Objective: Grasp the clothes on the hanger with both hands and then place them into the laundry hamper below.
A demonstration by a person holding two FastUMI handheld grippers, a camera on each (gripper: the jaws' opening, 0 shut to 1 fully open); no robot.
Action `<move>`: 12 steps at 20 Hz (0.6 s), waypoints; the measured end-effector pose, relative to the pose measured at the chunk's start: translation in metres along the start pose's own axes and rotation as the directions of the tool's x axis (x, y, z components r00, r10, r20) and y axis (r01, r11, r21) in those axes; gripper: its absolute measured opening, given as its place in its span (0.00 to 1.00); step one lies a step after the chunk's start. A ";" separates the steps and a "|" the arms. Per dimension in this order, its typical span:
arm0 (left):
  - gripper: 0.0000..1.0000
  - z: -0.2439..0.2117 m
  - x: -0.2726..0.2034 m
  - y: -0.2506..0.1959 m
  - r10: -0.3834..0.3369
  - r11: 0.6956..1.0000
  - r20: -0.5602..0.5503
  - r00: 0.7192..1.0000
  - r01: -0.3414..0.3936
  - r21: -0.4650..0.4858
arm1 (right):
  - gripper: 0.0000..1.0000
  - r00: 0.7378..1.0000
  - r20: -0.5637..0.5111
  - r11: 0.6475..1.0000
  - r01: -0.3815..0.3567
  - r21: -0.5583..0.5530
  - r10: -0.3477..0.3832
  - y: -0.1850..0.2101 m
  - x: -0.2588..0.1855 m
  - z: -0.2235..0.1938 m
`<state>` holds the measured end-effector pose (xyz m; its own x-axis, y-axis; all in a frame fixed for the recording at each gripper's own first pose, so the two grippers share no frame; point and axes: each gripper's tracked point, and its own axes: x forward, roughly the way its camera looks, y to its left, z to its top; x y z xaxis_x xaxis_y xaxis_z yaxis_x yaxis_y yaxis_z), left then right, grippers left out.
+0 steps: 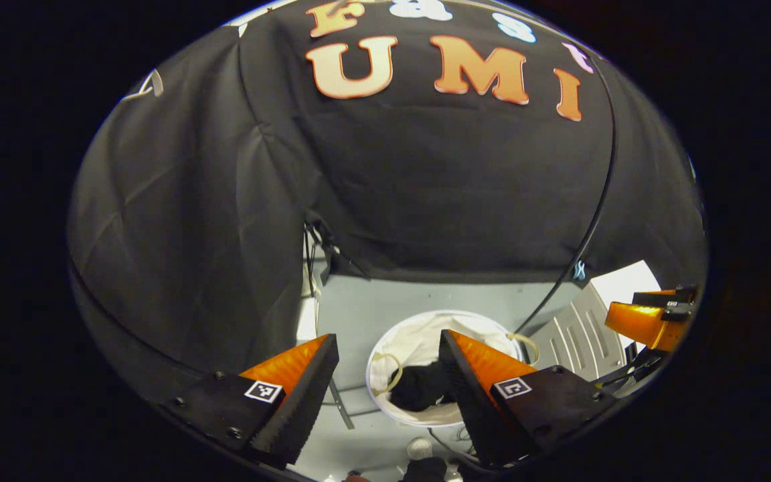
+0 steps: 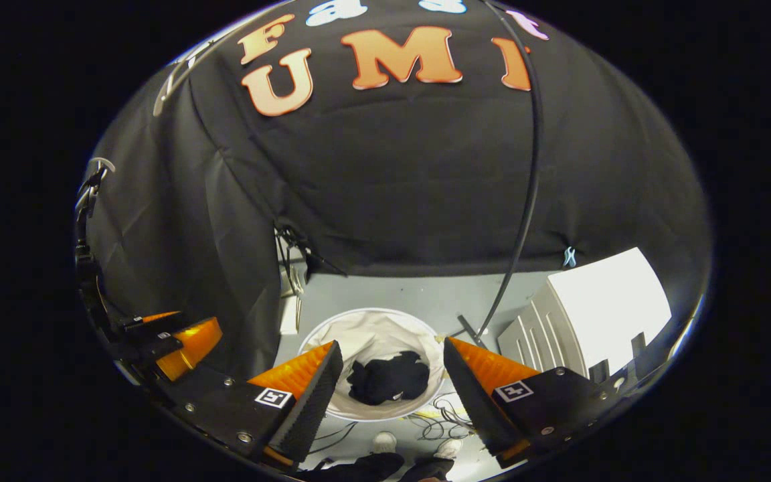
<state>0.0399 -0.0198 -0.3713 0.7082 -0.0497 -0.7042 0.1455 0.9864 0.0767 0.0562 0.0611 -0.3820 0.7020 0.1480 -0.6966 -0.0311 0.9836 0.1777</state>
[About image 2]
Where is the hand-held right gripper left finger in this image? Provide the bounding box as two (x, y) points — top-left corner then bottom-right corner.
(158, 339), (345, 469)

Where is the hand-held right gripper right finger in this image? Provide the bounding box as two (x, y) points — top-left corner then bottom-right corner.
(442, 337), (620, 469)

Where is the black knit cardigan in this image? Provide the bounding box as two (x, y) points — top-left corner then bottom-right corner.
(347, 350), (431, 406)

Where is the white round laundry hamper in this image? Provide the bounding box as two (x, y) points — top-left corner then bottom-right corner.
(297, 307), (448, 422)

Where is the black backdrop cloth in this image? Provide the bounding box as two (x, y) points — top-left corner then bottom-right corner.
(81, 0), (714, 379)

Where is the tangle of floor cables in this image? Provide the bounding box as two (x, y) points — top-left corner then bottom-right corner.
(402, 394), (477, 443)

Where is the black garment rack rail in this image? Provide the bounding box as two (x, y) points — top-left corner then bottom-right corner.
(449, 0), (545, 345)

